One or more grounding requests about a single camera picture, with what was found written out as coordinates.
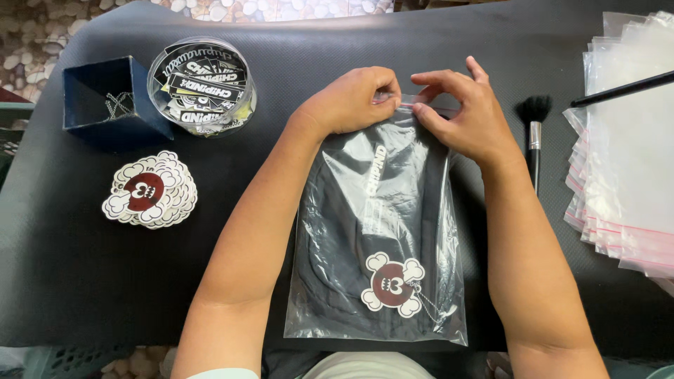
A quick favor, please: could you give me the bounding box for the pile of black-white stickers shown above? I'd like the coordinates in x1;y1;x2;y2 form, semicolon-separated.
155;44;251;133

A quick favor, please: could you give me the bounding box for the dark blue open box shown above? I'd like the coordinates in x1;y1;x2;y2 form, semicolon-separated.
62;55;174;146

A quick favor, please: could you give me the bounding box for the green plastic basket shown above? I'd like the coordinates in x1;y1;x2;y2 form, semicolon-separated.
0;345;133;379

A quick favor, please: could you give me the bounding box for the stack of skull cloud tags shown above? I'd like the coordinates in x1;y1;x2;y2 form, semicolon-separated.
101;151;199;231

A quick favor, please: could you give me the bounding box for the heap of silver ball chains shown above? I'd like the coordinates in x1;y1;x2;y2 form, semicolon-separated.
103;92;138;121

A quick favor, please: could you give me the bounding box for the person's right hand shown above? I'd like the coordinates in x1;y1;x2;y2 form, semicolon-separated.
410;55;521;167

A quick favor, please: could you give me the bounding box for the clear round plastic container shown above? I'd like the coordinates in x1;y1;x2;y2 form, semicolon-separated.
146;36;258;139

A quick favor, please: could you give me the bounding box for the black soft-bristle brush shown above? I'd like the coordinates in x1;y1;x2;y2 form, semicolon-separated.
515;95;554;197

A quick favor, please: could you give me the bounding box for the black folded garment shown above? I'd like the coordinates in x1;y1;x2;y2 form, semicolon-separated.
303;112;454;338

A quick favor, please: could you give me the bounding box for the person's left hand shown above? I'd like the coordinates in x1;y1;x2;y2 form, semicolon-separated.
294;66;404;141

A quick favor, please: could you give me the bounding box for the black thin rod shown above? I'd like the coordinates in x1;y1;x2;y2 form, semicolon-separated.
570;70;674;109

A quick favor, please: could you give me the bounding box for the skull-shaped hang tag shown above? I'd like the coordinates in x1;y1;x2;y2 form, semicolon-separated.
361;252;426;319

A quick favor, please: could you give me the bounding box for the silver ball chain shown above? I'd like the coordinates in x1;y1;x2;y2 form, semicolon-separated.
411;281;446;325

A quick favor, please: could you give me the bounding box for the clear zip bag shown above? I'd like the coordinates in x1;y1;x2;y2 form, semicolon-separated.
283;92;469;347

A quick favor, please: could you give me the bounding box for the person's white shirt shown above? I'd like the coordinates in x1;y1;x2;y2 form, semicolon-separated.
187;352;438;379

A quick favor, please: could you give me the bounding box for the stack of empty zip bags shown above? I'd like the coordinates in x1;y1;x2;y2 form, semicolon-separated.
562;11;674;297

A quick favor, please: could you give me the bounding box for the black textured table mat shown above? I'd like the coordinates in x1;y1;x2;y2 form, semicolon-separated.
0;0;674;364

